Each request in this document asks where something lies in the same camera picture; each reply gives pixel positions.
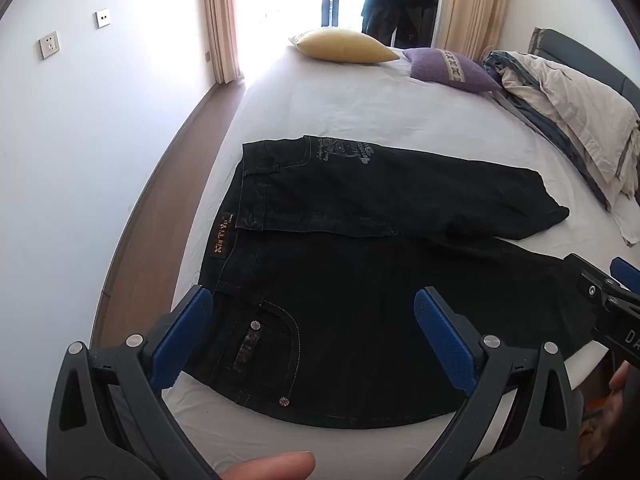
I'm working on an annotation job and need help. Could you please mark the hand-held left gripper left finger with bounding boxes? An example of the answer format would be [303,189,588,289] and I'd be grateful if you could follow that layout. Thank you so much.
[45,285,226,480]

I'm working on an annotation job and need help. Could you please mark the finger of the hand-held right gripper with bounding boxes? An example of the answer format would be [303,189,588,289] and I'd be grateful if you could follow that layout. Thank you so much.
[564,253,615,292]
[610,256,640,293]

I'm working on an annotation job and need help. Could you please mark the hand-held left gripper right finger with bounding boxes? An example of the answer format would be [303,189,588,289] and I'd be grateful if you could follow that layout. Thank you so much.
[397,287,586,480]

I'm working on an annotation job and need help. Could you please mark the black denim pants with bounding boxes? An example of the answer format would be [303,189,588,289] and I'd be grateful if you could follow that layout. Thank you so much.
[182,135,608,431]

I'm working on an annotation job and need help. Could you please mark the person's right hand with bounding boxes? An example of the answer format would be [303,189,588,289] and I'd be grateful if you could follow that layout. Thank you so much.
[597,362,632,441]

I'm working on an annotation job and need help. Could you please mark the person's left hand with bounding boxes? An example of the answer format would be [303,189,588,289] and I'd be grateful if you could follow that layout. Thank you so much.
[219,451,317,480]

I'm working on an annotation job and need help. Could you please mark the crumpled beige grey duvet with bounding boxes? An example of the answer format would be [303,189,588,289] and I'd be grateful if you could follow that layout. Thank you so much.
[482,50,640,247]

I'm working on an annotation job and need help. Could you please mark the grey headboard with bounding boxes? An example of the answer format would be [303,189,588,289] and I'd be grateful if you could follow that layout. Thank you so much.
[528,27,640,111]

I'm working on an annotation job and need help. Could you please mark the purple pillow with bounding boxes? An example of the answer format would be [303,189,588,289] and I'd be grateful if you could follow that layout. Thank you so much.
[402,47,502,93]

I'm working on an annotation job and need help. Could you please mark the white bed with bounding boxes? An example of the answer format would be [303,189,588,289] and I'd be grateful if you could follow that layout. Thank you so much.
[97,40,640,480]

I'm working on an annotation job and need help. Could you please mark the beige curtain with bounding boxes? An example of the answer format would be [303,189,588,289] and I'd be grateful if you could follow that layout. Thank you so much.
[200,0,246,83]
[432,0,513,58]

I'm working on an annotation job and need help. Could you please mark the yellow pillow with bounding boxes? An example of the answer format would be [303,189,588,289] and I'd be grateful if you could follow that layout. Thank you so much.
[289,29,401,64]

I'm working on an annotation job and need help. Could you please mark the dark hanging jacket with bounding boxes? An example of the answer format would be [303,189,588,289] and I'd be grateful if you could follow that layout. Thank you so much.
[361,0,438,48]

